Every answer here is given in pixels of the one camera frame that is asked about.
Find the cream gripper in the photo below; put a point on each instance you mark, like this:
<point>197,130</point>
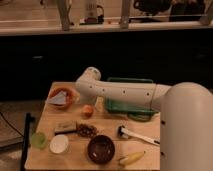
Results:
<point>99,105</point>

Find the orange apple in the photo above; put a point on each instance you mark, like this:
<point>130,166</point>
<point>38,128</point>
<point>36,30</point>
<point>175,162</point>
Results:
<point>88,110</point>

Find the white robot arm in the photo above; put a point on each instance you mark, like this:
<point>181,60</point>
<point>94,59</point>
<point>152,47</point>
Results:
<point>186,116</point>

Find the white paper cup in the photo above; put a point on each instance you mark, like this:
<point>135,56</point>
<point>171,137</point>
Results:
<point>59,144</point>

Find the green plastic cup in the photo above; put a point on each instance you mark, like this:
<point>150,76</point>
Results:
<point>38,140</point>

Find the pile of brown nuts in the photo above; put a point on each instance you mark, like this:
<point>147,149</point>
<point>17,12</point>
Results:
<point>87,131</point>

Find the orange bowl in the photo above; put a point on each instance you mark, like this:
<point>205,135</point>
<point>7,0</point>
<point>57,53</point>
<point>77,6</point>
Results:
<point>69,97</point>

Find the green plastic tray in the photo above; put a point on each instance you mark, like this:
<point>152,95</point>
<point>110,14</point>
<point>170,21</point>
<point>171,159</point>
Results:
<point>113,106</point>

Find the grey folded cloth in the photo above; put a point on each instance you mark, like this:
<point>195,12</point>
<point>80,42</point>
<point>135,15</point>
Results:
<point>57,99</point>

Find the dark red bowl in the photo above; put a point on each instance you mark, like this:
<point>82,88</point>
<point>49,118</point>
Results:
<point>101,149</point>

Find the yellow banana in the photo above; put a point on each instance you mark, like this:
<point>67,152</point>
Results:
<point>131,158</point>

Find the white handled black brush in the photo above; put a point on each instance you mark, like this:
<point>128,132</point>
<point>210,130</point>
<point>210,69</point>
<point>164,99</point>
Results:
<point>125,133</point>

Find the black stand post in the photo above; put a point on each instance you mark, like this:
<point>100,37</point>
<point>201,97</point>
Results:
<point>29,119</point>

